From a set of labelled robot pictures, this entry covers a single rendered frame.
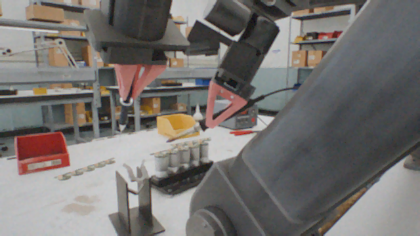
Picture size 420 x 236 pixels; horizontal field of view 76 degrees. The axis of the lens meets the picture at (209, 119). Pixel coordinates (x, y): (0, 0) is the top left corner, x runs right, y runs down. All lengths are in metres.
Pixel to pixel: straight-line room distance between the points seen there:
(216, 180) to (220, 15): 0.32
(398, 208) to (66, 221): 0.52
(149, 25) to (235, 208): 0.20
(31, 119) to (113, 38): 4.64
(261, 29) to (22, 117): 4.58
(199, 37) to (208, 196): 0.32
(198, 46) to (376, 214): 0.39
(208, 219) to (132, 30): 0.20
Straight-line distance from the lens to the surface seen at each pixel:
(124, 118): 0.40
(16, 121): 4.88
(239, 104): 0.46
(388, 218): 0.51
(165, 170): 0.52
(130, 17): 0.29
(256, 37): 0.46
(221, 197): 0.17
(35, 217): 0.50
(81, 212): 0.49
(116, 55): 0.29
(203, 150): 0.58
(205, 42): 0.46
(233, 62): 0.45
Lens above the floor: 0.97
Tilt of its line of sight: 11 degrees down
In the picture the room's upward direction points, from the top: straight up
